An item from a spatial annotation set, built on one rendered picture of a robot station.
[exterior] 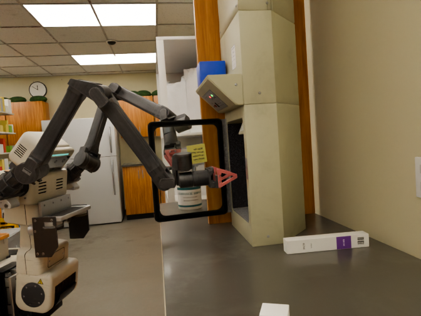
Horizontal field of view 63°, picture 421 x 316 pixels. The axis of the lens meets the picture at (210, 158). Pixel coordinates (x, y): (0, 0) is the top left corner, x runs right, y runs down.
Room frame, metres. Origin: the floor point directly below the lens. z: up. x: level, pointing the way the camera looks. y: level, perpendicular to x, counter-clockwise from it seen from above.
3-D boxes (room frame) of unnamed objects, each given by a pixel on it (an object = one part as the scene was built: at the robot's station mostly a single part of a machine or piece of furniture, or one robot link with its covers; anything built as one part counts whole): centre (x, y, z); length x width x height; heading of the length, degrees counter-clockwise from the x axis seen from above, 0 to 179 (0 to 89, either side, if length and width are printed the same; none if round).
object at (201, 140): (1.40, 0.09, 1.19); 0.30 x 0.01 x 0.40; 104
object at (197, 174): (1.26, 0.03, 1.17); 0.10 x 0.07 x 0.07; 8
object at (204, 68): (1.37, -0.02, 1.56); 0.10 x 0.10 x 0.09; 9
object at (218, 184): (1.23, -0.04, 1.17); 0.09 x 0.07 x 0.07; 98
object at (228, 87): (1.28, -0.04, 1.46); 0.32 x 0.12 x 0.10; 9
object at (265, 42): (1.30, -0.22, 1.33); 0.32 x 0.25 x 0.77; 9
